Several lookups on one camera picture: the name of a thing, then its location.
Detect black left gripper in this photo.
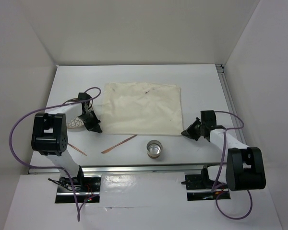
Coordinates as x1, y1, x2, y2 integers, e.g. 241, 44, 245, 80
77, 110, 101, 133

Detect floral patterned ceramic plate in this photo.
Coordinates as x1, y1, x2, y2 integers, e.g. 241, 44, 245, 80
66, 98, 93, 131

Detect copper knife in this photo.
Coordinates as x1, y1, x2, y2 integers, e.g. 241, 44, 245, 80
101, 135, 137, 154

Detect cream cloth napkin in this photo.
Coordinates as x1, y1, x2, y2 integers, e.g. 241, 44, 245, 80
100, 82, 183, 136

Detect metal cup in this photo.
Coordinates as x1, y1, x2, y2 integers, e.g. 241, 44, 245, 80
146, 140, 163, 159

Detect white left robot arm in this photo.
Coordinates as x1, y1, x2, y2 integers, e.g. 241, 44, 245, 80
31, 92, 102, 191

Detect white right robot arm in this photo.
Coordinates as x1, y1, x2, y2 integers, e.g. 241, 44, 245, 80
181, 110, 266, 191

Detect copper fork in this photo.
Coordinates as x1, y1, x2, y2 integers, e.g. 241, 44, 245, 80
68, 143, 87, 156

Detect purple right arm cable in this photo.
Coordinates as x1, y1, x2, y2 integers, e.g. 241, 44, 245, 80
211, 111, 253, 220

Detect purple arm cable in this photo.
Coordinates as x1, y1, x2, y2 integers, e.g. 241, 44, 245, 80
211, 111, 253, 220
9, 87, 102, 222

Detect aluminium front rail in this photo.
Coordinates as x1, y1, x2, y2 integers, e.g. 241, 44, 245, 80
28, 161, 252, 174

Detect aluminium rail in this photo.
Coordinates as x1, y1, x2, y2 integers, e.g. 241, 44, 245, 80
28, 161, 252, 174
215, 64, 246, 144

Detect aluminium right side rail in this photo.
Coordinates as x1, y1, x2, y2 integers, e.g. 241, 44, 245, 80
215, 64, 246, 144

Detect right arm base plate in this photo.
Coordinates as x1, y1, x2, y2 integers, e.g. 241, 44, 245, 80
181, 174, 231, 201

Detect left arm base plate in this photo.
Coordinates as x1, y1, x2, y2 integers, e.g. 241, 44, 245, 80
48, 175, 101, 204

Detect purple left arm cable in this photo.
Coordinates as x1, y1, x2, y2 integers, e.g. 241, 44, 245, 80
9, 87, 102, 222

